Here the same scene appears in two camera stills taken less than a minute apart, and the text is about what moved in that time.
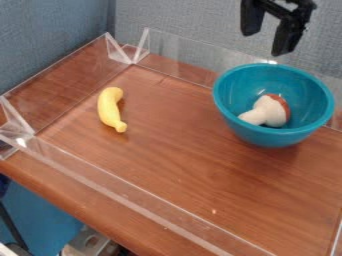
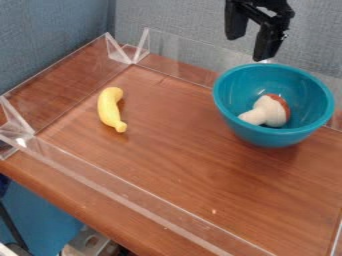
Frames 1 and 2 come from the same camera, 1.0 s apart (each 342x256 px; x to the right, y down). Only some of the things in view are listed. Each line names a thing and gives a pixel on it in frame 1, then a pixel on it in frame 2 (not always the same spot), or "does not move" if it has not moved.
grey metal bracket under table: (91, 243) does not move
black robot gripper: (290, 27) to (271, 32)
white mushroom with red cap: (270, 111) does not move
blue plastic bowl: (306, 90) does not move
